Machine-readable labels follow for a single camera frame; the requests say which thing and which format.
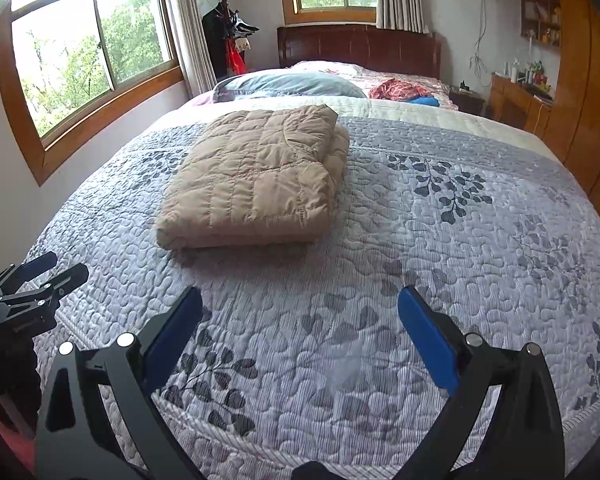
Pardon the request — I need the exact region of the wall shelf with items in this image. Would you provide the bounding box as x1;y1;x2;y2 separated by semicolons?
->
520;0;562;48

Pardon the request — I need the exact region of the beige side curtain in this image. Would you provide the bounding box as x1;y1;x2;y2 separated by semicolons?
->
166;0;215;98

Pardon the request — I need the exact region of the hanging white wall cable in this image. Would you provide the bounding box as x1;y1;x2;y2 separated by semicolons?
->
468;0;490;86

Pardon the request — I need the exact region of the coat rack with clothes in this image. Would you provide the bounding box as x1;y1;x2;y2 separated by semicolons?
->
201;0;260;80

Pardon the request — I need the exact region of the red patterned cloth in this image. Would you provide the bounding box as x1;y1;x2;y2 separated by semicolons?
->
368;78;434;102

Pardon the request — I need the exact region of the wooden desk with items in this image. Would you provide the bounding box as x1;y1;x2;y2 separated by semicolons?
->
486;72;553;139

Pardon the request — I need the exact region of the orange wooden wardrobe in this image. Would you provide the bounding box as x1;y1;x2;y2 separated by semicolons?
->
543;0;600;215

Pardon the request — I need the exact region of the beige quilted down jacket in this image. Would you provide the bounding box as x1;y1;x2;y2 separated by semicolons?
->
155;104;350;249

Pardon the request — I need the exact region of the pink quilted garment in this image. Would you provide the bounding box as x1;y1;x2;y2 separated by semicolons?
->
0;422;34;474

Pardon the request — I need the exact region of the grey-blue pillow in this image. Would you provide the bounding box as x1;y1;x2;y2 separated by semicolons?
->
213;68;366;103

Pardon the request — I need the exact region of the blue cloth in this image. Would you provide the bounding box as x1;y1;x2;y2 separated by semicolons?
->
406;96;440;107

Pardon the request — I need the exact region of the grey leaf-pattern quilted bedspread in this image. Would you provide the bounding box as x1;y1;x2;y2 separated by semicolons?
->
30;98;600;479

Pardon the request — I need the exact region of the dark wooden headboard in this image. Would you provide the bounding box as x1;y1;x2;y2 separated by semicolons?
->
277;24;441;79

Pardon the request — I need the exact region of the large wooden side window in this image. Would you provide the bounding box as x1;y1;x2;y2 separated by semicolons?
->
0;0;183;184

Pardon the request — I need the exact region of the dark bedside table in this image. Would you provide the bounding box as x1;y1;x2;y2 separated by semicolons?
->
449;81;486;116

